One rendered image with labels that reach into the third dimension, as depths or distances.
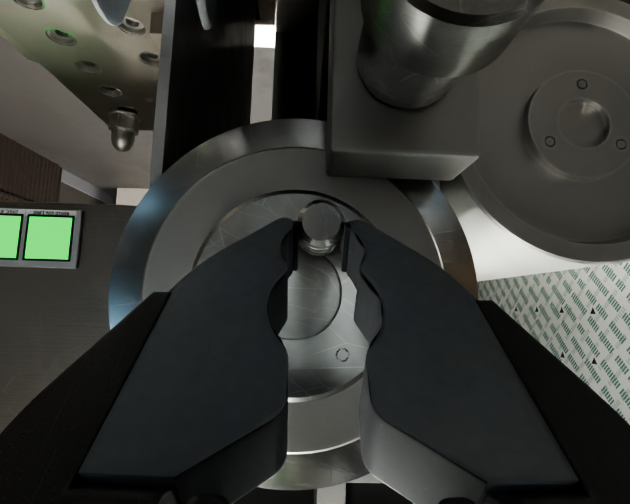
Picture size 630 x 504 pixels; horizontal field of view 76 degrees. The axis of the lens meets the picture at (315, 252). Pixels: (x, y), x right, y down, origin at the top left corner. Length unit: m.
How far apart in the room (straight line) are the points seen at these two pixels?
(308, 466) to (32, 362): 0.45
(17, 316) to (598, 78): 0.58
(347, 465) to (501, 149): 0.14
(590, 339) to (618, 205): 0.11
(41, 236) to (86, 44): 0.24
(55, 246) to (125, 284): 0.39
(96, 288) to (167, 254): 0.39
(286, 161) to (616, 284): 0.20
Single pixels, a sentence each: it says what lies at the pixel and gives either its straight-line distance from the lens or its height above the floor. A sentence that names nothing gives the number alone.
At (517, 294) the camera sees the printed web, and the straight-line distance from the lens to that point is 0.37.
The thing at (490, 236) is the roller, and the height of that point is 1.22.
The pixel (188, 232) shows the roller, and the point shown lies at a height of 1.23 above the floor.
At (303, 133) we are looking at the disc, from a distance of 0.18.
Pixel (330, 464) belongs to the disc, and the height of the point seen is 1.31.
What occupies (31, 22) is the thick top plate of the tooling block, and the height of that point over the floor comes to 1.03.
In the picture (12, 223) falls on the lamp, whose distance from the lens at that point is 0.60.
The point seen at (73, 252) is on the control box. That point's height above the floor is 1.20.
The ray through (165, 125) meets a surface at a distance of 0.19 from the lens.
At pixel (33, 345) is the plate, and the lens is 0.58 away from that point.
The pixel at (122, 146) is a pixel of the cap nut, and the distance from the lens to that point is 0.56.
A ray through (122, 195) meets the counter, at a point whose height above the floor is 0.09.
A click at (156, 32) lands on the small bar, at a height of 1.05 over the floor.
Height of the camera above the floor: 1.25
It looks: 7 degrees down
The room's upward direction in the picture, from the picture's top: 178 degrees counter-clockwise
